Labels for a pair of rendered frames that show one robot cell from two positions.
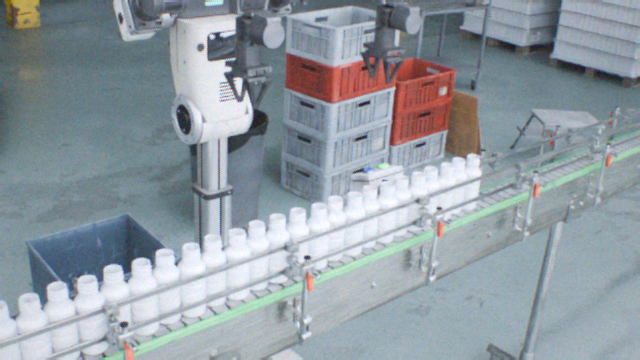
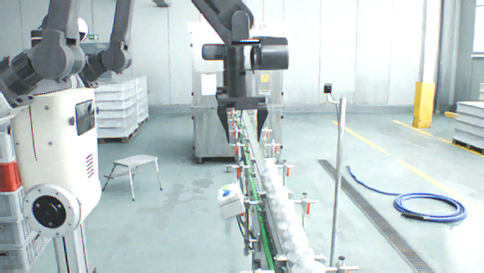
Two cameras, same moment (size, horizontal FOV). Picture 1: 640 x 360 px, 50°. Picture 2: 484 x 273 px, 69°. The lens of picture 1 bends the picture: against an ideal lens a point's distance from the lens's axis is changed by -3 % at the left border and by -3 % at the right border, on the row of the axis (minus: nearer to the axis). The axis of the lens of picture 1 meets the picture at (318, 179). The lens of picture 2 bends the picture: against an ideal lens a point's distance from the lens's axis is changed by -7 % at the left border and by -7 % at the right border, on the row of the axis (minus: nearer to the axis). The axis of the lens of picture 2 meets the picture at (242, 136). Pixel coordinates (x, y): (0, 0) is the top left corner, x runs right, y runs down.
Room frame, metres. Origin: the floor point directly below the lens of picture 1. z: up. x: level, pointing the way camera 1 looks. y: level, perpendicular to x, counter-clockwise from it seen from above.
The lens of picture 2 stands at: (1.07, 0.79, 1.58)
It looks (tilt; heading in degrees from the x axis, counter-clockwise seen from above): 12 degrees down; 309
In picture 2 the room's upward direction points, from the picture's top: straight up
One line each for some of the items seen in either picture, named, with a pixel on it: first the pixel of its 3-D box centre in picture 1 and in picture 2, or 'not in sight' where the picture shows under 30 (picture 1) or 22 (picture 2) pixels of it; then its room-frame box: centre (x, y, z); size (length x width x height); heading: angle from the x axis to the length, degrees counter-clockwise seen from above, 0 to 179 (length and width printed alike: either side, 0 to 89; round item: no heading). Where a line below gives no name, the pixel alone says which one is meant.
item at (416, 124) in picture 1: (402, 114); not in sight; (4.75, -0.56, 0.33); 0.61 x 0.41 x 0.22; 134
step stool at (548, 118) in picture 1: (556, 138); (130, 174); (4.82, -1.72, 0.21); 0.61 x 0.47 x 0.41; 4
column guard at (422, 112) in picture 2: not in sight; (423, 104); (3.08, -8.74, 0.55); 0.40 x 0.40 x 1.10; 41
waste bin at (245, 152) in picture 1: (226, 171); not in sight; (3.61, 0.52, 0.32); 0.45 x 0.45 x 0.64
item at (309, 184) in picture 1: (334, 169); (15, 243); (4.21, -0.10, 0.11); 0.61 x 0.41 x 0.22; 137
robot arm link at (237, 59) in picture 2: (249, 29); (243, 58); (1.57, 0.18, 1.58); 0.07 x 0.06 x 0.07; 42
